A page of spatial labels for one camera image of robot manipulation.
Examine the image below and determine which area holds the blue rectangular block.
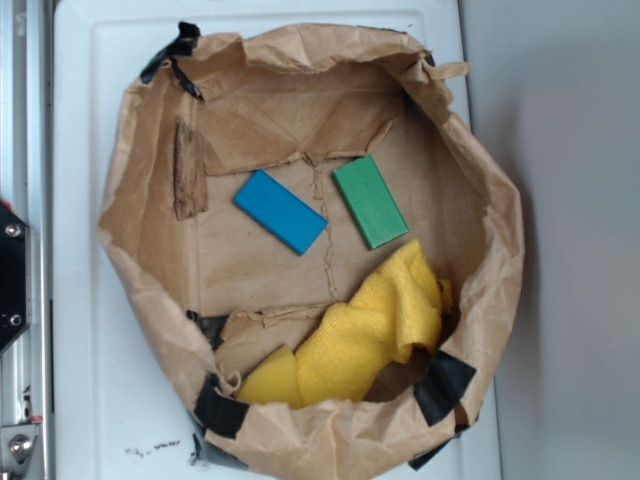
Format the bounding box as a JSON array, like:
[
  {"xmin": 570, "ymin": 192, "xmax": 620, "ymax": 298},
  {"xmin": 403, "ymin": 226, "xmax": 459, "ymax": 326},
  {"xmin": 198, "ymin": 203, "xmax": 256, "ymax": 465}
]
[{"xmin": 233, "ymin": 170, "xmax": 328, "ymax": 255}]

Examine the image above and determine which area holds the green rectangular block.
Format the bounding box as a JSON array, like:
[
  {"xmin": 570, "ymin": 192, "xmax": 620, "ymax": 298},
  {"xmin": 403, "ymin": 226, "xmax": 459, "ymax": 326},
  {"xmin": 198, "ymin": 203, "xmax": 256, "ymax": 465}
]
[{"xmin": 332, "ymin": 155, "xmax": 409, "ymax": 250}]

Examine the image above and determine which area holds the brown paper bag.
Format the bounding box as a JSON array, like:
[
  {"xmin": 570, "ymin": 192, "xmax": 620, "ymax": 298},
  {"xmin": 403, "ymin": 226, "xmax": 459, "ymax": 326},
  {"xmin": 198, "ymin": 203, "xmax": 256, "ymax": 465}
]
[{"xmin": 98, "ymin": 24, "xmax": 525, "ymax": 479}]

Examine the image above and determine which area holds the yellow microfiber cloth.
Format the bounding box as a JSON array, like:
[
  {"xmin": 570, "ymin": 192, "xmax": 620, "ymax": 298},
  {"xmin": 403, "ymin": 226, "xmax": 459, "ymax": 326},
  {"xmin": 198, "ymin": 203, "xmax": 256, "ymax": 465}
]
[{"xmin": 295, "ymin": 239, "xmax": 453, "ymax": 406}]

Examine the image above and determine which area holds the yellow sponge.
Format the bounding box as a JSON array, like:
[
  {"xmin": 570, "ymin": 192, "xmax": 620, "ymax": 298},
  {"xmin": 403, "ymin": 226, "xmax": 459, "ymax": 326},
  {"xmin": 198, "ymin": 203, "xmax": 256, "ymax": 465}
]
[{"xmin": 235, "ymin": 344, "xmax": 303, "ymax": 409}]

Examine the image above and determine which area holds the white plastic tray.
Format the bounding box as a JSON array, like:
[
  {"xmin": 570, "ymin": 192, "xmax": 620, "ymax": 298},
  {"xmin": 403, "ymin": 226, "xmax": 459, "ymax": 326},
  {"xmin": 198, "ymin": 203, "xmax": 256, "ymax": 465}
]
[{"xmin": 49, "ymin": 0, "xmax": 505, "ymax": 480}]

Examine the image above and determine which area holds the black metal bracket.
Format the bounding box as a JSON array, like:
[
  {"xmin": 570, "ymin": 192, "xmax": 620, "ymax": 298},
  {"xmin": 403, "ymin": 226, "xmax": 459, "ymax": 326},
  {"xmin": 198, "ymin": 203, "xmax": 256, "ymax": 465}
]
[{"xmin": 0, "ymin": 200, "xmax": 29, "ymax": 355}]

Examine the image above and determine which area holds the aluminium frame rail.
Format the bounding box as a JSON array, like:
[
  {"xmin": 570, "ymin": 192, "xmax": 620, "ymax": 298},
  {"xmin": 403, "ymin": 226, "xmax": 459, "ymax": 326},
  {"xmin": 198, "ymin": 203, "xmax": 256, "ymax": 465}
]
[{"xmin": 1, "ymin": 1, "xmax": 56, "ymax": 479}]

